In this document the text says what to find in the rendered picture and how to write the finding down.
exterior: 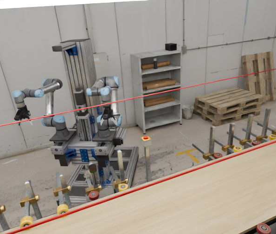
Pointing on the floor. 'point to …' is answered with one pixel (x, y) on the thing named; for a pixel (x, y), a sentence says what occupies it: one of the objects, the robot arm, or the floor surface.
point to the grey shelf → (174, 74)
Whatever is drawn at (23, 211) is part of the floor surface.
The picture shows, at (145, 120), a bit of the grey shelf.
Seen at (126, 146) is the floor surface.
